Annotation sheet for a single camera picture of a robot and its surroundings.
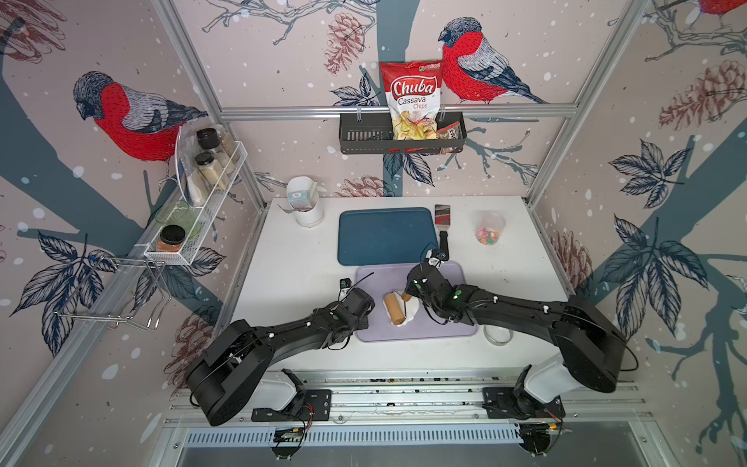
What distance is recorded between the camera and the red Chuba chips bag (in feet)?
2.60

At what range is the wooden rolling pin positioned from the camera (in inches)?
33.7

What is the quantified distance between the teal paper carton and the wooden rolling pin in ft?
1.54

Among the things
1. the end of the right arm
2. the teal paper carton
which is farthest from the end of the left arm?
the teal paper carton

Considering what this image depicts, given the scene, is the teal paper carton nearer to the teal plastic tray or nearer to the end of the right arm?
the teal plastic tray
